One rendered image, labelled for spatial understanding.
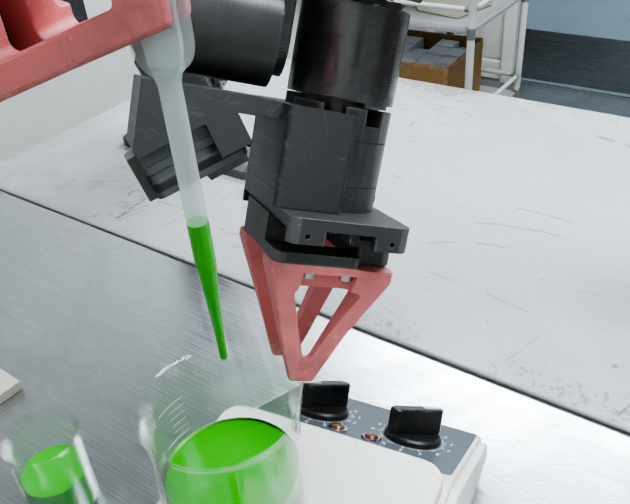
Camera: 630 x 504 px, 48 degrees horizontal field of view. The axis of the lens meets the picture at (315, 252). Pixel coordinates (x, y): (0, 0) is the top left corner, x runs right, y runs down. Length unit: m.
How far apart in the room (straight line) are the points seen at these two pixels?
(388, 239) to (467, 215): 0.35
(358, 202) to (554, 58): 3.05
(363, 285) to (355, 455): 0.09
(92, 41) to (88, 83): 1.83
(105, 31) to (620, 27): 3.13
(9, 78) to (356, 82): 0.19
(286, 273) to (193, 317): 0.24
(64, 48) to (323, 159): 0.17
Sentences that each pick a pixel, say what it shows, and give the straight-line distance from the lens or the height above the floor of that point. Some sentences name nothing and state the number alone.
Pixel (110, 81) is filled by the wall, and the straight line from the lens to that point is 2.08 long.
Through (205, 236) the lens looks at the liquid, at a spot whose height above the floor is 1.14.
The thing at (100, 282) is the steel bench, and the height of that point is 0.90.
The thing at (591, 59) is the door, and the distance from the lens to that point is 3.36.
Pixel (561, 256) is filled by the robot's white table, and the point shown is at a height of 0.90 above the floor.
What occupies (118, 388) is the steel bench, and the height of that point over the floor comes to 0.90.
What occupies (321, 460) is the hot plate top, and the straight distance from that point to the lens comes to 0.36.
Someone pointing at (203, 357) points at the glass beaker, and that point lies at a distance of 0.30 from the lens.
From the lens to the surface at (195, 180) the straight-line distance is 0.22.
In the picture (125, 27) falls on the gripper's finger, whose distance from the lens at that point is 0.20.
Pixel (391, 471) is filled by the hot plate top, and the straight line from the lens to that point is 0.35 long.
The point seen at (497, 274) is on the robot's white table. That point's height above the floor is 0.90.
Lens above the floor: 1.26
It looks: 34 degrees down
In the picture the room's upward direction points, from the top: 5 degrees counter-clockwise
